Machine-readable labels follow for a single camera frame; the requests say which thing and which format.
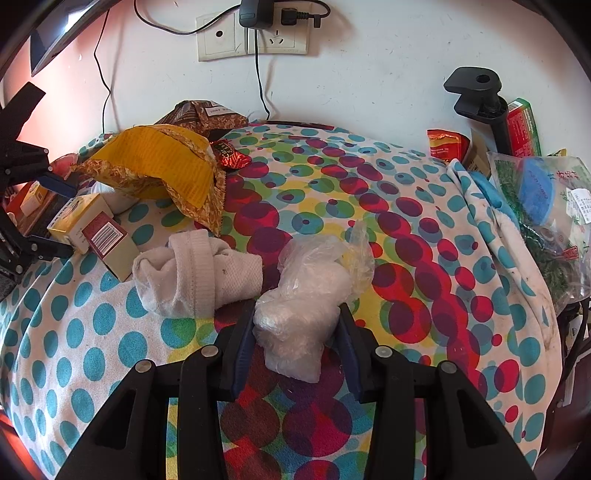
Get white wall socket plate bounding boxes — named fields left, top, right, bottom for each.
left=247, top=9, right=308, bottom=56
left=196, top=11, right=249, bottom=62

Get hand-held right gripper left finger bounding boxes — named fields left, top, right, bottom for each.
left=55, top=305, right=257, bottom=480

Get green and red box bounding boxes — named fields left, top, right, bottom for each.
left=505, top=98, right=542, bottom=158

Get white mesh-knit sock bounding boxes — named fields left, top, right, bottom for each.
left=210, top=247, right=263, bottom=308

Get yellow gold foil bag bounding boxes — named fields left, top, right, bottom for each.
left=69, top=124, right=228, bottom=236

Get monitor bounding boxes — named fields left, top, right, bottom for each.
left=30, top=0, right=110, bottom=77

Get black plug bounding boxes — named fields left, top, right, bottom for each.
left=278, top=7, right=329, bottom=28

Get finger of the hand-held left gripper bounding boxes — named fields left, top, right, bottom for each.
left=0, top=82, right=77, bottom=197
left=0, top=210, right=75, bottom=284

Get clear plastic bag white contents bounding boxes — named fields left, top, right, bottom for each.
left=253, top=220, right=376, bottom=384

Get blue round lid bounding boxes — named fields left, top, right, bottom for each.
left=517, top=157, right=560, bottom=227

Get clear bag of green herbs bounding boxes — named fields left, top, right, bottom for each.
left=489, top=150, right=591, bottom=315

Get yellow medicine box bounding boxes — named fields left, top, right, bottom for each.
left=19, top=181, right=52, bottom=217
left=47, top=194, right=114, bottom=254

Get colourful polka dot cloth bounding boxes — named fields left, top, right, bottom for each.
left=0, top=121, right=561, bottom=480

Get black adapter cable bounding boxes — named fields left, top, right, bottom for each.
left=253, top=28, right=273, bottom=121

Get black power adapter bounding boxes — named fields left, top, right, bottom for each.
left=239, top=0, right=278, bottom=30

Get red snack packet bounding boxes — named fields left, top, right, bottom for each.
left=426, top=129, right=472, bottom=165

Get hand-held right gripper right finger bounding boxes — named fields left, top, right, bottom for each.
left=337, top=302, right=539, bottom=480

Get beige carton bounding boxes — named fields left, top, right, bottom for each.
left=462, top=124, right=493, bottom=179

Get red foil packet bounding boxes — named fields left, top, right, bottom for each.
left=210, top=138, right=252, bottom=171

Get red round tray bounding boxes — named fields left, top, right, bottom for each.
left=46, top=154, right=88, bottom=181

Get brown patterned foil bag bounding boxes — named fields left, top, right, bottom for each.
left=154, top=99, right=250, bottom=139

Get brown box with barcode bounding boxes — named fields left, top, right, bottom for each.
left=82, top=217, right=141, bottom=283

